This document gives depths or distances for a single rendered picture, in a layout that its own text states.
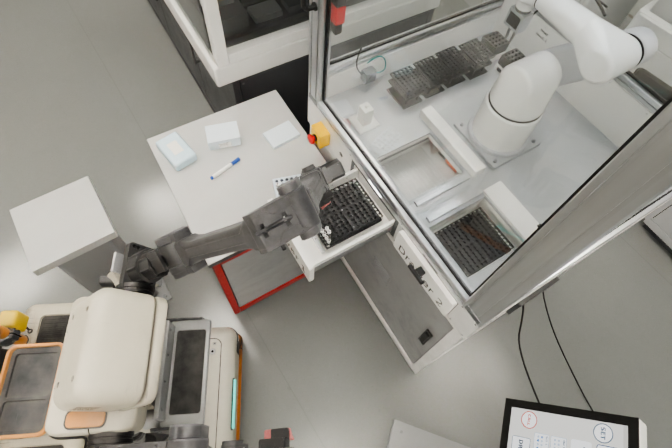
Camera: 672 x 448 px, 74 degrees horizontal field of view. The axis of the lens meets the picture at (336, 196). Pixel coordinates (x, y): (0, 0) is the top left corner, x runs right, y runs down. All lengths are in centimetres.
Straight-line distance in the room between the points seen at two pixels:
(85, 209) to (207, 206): 43
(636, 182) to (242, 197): 130
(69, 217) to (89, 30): 215
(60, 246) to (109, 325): 90
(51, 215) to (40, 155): 127
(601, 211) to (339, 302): 167
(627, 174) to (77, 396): 96
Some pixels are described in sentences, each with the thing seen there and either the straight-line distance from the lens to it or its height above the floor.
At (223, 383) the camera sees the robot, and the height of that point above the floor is 28.
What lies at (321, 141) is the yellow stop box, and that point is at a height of 89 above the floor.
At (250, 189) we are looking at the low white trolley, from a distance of 173.
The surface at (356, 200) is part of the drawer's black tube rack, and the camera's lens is 158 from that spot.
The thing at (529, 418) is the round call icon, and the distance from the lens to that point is 134.
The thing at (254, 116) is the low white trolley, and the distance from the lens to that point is 194.
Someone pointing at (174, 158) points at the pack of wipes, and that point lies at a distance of 181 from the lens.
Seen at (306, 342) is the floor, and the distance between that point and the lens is 229.
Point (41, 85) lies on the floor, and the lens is 352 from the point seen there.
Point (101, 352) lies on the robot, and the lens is 94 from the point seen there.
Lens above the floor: 223
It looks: 59 degrees down
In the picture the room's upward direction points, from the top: 7 degrees clockwise
